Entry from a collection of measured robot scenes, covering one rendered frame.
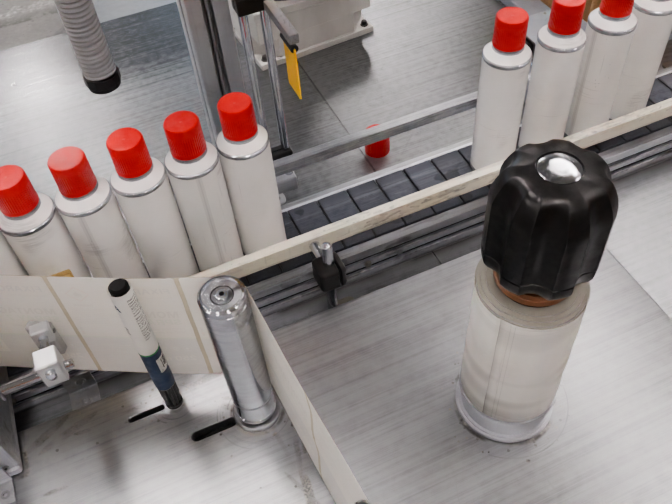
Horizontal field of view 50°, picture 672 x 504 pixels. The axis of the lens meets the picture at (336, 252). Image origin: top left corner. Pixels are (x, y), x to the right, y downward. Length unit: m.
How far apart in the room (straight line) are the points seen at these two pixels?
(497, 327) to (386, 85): 0.62
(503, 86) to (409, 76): 0.34
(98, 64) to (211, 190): 0.16
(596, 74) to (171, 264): 0.52
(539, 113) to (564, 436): 0.37
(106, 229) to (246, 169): 0.14
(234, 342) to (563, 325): 0.25
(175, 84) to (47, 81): 0.21
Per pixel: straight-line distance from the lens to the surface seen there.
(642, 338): 0.77
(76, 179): 0.67
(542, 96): 0.86
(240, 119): 0.67
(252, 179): 0.71
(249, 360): 0.59
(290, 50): 0.67
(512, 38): 0.78
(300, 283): 0.81
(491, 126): 0.83
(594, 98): 0.91
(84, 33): 0.71
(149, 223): 0.71
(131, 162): 0.67
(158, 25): 1.31
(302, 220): 0.84
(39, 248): 0.70
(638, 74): 0.94
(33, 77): 1.27
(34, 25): 3.15
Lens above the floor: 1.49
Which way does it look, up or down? 50 degrees down
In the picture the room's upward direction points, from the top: 5 degrees counter-clockwise
